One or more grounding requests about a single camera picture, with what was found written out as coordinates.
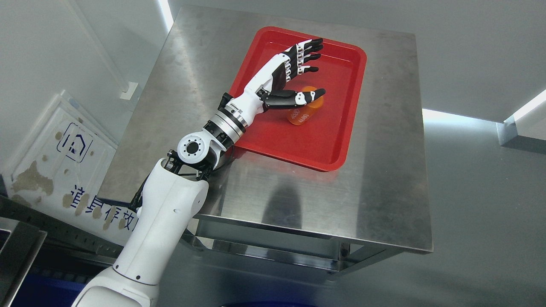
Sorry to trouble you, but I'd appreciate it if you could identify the red plastic tray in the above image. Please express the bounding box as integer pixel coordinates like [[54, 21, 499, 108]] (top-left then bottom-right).
[[235, 38, 367, 171]]

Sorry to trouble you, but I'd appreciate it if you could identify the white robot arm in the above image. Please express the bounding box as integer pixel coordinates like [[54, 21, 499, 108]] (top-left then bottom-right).
[[73, 107, 249, 307]]

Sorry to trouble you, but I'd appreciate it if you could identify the white signboard with blue text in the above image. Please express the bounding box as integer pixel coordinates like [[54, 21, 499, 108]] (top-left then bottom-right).
[[2, 91, 138, 246]]

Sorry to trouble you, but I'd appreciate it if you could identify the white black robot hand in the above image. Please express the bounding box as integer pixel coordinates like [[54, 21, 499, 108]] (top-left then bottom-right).
[[218, 38, 326, 130]]

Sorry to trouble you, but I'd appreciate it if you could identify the metal shelf rack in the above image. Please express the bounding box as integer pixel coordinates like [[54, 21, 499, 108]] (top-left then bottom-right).
[[0, 197, 122, 307]]

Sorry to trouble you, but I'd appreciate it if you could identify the blue bin top left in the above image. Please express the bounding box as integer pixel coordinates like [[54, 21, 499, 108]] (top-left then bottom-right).
[[11, 274, 84, 307]]

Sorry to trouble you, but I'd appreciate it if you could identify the orange cylindrical capacitor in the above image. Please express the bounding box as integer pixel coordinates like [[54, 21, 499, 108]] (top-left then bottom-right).
[[285, 97, 324, 126]]

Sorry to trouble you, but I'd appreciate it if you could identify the stainless steel table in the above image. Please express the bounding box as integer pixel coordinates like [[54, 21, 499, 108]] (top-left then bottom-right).
[[98, 4, 434, 275]]

